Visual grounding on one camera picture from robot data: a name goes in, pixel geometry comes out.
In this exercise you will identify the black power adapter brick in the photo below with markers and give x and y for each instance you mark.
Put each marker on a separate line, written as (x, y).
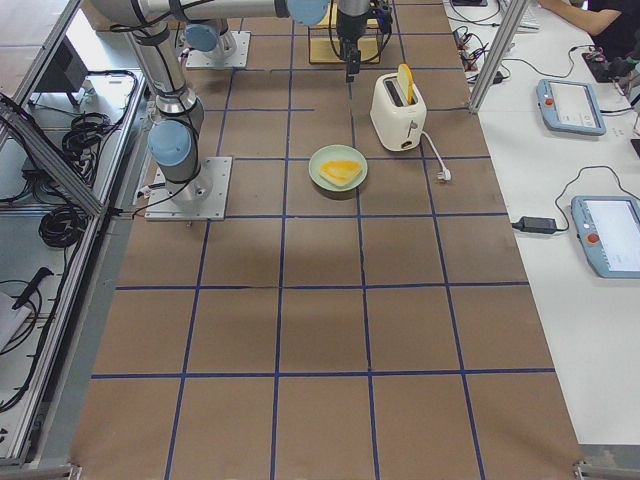
(541, 225)

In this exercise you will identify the far blue teach pendant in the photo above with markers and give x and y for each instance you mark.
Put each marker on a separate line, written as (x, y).
(570, 107)

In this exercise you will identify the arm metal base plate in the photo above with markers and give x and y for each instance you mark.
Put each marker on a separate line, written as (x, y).
(205, 198)
(220, 52)

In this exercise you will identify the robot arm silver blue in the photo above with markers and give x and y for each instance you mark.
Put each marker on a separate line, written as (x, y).
(308, 13)
(173, 140)

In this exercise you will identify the black wire basket rack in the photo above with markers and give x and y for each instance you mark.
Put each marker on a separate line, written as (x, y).
(323, 41)

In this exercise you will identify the light green plate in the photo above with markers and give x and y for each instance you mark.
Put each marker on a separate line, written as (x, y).
(336, 152)

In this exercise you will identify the near blue teach pendant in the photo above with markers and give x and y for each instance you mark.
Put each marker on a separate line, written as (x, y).
(608, 231)

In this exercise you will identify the yellow toast slice on plate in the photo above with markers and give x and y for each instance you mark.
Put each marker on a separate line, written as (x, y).
(340, 172)

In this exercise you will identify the yellow toast slice in toaster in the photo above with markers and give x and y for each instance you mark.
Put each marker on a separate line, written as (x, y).
(405, 83)

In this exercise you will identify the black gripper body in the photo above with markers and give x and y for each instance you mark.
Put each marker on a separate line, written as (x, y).
(351, 28)

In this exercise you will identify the white two-slot toaster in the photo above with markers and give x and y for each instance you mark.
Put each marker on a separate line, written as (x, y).
(398, 124)

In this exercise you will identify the blue teach pendant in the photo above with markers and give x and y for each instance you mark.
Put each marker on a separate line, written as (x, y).
(570, 107)
(608, 231)

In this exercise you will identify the aluminium frame post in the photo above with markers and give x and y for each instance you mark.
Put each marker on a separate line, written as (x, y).
(499, 46)

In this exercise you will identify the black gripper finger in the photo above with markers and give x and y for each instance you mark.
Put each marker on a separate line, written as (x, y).
(352, 62)

